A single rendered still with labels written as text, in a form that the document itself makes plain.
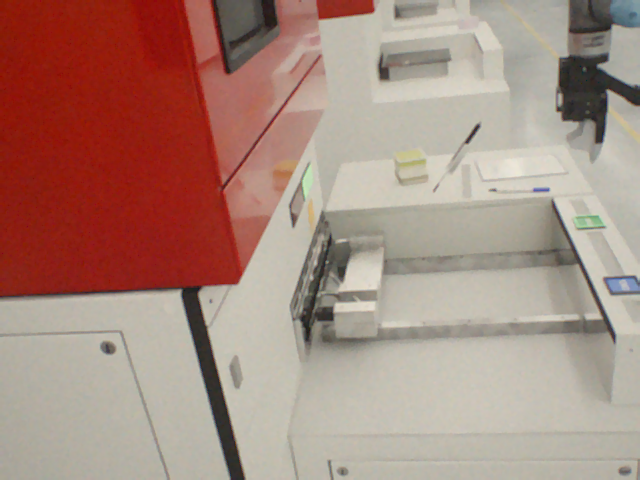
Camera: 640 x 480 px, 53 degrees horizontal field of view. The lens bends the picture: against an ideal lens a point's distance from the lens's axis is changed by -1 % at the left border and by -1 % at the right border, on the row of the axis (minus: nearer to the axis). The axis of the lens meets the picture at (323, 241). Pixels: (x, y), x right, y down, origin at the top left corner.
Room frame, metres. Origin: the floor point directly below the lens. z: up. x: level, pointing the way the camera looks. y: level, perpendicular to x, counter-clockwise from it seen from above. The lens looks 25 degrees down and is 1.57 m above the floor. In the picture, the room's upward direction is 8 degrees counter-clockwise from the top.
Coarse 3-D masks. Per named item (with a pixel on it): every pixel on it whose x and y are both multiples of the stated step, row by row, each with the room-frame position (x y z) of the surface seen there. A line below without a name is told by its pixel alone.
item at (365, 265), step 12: (360, 252) 1.37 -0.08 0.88; (372, 252) 1.36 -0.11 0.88; (384, 252) 1.37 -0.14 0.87; (348, 264) 1.32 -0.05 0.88; (360, 264) 1.31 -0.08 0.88; (372, 264) 1.30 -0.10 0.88; (348, 276) 1.26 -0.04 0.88; (360, 276) 1.25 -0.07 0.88; (372, 276) 1.25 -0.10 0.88; (336, 324) 1.08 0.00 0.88; (348, 324) 1.07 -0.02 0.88; (360, 324) 1.06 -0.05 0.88; (372, 324) 1.06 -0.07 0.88; (348, 336) 1.07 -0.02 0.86; (360, 336) 1.06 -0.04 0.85; (372, 336) 1.06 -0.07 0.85
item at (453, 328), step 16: (432, 320) 1.09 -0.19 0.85; (448, 320) 1.08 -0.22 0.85; (464, 320) 1.07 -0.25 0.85; (480, 320) 1.06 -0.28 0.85; (496, 320) 1.05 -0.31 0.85; (512, 320) 1.04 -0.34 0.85; (528, 320) 1.04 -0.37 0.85; (544, 320) 1.03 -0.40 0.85; (560, 320) 1.02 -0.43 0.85; (576, 320) 1.01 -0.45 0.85; (336, 336) 1.11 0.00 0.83; (384, 336) 1.09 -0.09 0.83; (400, 336) 1.08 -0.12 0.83; (416, 336) 1.07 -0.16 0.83; (432, 336) 1.07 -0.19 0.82; (448, 336) 1.06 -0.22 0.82; (464, 336) 1.06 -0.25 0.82
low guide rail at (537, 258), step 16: (448, 256) 1.34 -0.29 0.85; (464, 256) 1.33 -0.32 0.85; (480, 256) 1.32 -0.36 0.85; (496, 256) 1.31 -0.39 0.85; (512, 256) 1.30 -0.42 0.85; (528, 256) 1.29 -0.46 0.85; (544, 256) 1.28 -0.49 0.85; (384, 272) 1.35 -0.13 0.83; (400, 272) 1.35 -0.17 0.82; (416, 272) 1.34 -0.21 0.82
